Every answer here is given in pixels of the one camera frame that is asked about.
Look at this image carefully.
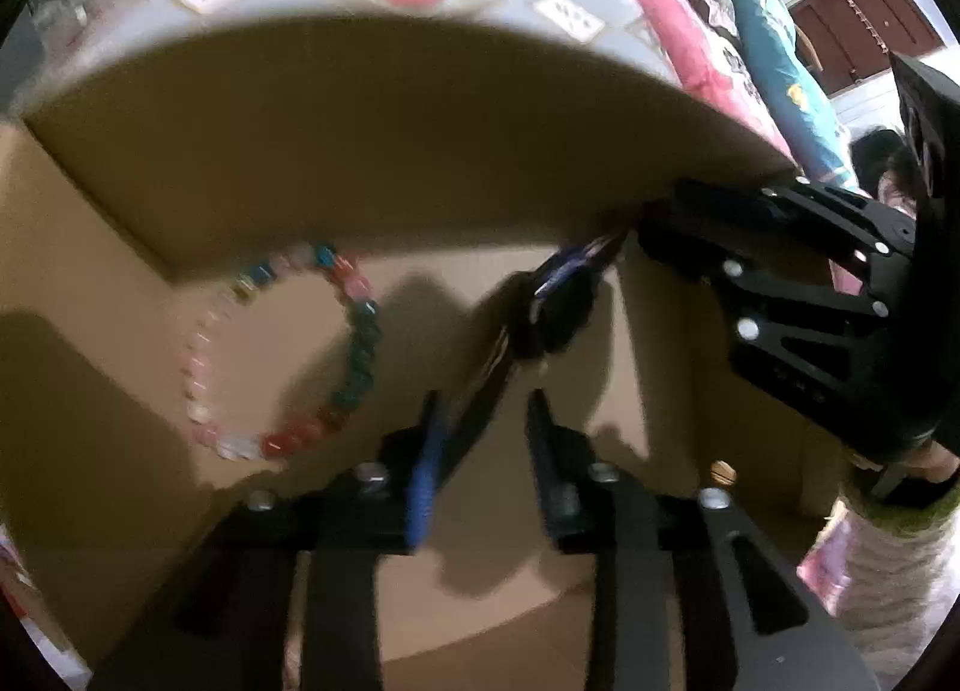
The brown cardboard box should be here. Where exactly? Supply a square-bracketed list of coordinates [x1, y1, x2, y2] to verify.
[0, 16, 848, 691]

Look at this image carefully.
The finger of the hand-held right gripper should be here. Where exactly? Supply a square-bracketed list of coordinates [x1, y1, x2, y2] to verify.
[592, 179, 917, 274]
[525, 230, 905, 453]

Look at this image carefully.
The dark purple wrist watch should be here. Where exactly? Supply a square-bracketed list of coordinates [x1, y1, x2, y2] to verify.
[442, 233, 627, 489]

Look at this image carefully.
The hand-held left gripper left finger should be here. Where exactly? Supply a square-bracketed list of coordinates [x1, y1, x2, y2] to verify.
[90, 391, 451, 691]

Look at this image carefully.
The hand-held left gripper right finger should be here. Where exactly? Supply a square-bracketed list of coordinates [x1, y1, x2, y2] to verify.
[525, 389, 878, 691]

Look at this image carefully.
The person's right forearm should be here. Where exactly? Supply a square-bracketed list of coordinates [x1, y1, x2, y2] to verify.
[795, 466, 960, 684]

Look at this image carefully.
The pink floral blanket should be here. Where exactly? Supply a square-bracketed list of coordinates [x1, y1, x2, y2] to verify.
[585, 0, 797, 161]

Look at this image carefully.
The brown wooden door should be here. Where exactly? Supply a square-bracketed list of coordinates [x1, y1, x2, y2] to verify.
[787, 0, 947, 96]

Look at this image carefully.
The multicolour bead bracelet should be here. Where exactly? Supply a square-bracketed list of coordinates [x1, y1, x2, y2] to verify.
[176, 241, 383, 467]

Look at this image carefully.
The teal pillow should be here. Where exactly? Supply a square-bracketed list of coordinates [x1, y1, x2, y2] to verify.
[716, 0, 856, 186]

